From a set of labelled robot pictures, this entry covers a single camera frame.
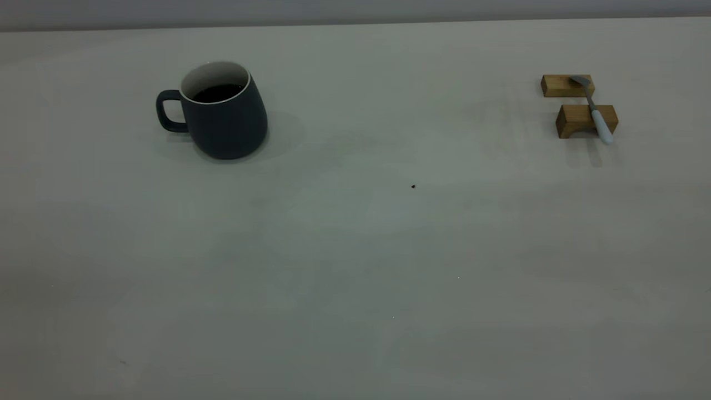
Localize arched wooden block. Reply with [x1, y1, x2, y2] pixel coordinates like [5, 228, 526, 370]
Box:
[555, 104, 619, 139]

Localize metal spoon pale blue handle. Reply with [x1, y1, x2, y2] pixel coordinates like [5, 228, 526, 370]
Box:
[568, 75, 615, 146]

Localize dark grey ceramic mug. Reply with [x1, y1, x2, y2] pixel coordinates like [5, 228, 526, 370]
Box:
[156, 60, 269, 161]

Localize flat rectangular wooden block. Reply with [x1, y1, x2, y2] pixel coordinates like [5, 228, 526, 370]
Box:
[540, 74, 595, 98]

